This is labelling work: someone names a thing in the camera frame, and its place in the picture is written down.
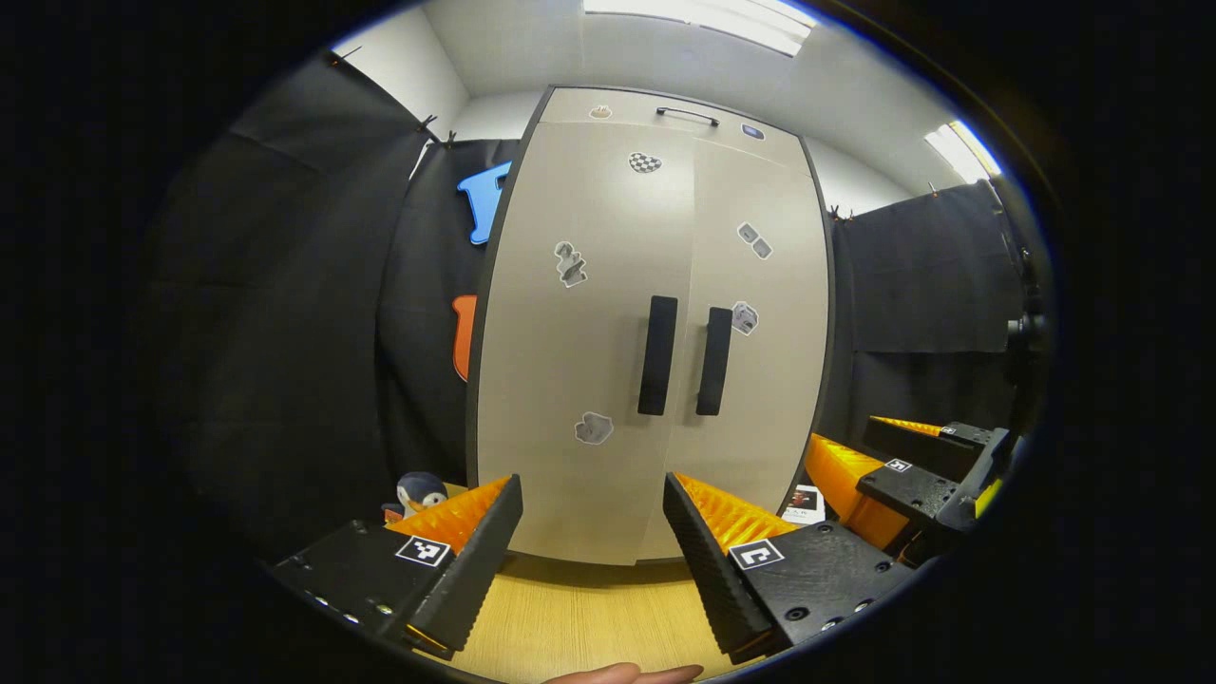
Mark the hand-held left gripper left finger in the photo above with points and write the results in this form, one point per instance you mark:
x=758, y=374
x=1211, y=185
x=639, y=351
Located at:
x=480, y=570

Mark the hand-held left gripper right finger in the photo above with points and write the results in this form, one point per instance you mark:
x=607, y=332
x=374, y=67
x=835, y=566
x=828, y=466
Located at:
x=712, y=570

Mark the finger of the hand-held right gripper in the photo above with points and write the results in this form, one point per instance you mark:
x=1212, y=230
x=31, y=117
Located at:
x=912, y=489
x=912, y=442

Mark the grey shoe cabinet door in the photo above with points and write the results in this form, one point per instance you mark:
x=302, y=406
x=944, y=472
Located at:
x=779, y=399
x=551, y=361

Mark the grey shoe cabinet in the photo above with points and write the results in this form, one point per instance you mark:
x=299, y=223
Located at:
x=632, y=106

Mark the penguin plush toy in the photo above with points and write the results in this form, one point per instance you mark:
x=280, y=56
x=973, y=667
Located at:
x=418, y=492

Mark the ceiling light panel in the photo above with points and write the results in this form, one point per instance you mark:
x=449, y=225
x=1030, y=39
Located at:
x=703, y=21
x=964, y=152

